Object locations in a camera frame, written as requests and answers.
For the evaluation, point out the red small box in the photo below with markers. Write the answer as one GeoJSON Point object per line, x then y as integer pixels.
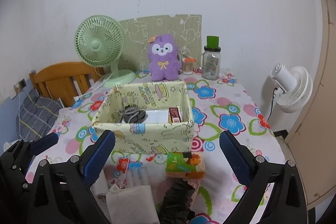
{"type": "Point", "coordinates": [174, 115]}

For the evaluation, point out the cartoon cardboard sheet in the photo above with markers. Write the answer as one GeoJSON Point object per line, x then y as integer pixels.
{"type": "Point", "coordinates": [185, 29]}

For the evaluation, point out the floral tablecloth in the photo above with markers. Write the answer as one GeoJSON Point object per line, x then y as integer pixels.
{"type": "Point", "coordinates": [217, 106]}

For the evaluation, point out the colourful cartoon tissue pack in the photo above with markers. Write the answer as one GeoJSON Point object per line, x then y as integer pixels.
{"type": "Point", "coordinates": [185, 165]}

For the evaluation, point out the grey drawstring pouch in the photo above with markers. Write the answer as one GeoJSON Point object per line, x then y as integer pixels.
{"type": "Point", "coordinates": [132, 114]}

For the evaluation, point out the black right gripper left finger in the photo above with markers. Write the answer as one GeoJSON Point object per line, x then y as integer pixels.
{"type": "Point", "coordinates": [60, 192]}

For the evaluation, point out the wooden chair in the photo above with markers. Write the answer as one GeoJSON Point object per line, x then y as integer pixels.
{"type": "Point", "coordinates": [65, 80]}

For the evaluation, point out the clear plastic tube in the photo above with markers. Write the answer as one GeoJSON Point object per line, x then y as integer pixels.
{"type": "Point", "coordinates": [136, 175]}

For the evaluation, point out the glass jar green lid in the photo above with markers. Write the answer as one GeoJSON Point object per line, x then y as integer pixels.
{"type": "Point", "coordinates": [211, 58]}

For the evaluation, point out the grey plaid pillow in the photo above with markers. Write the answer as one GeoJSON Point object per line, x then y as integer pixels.
{"type": "Point", "coordinates": [36, 116]}

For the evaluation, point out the white clip fan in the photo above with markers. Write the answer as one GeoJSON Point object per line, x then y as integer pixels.
{"type": "Point", "coordinates": [294, 87]}

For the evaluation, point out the toothpick holder orange lid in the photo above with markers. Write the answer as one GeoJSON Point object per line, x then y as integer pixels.
{"type": "Point", "coordinates": [188, 64]}

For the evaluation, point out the yellow cartoon fabric storage box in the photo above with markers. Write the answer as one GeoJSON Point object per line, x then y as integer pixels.
{"type": "Point", "coordinates": [155, 134]}

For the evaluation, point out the white cloth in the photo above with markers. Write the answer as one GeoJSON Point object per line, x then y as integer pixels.
{"type": "Point", "coordinates": [131, 205]}

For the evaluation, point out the purple plush toy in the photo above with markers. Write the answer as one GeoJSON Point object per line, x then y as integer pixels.
{"type": "Point", "coordinates": [163, 58]}

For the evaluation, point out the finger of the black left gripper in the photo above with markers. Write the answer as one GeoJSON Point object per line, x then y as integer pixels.
{"type": "Point", "coordinates": [37, 147]}

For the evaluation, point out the pink cartoon packet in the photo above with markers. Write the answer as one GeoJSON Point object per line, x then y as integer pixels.
{"type": "Point", "coordinates": [105, 181]}

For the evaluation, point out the green desk fan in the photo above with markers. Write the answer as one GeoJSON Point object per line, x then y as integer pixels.
{"type": "Point", "coordinates": [99, 42]}

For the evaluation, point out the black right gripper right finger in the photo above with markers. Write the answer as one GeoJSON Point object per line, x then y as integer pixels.
{"type": "Point", "coordinates": [287, 201]}

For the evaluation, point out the black plastic bag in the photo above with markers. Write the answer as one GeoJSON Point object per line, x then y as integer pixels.
{"type": "Point", "coordinates": [176, 204]}

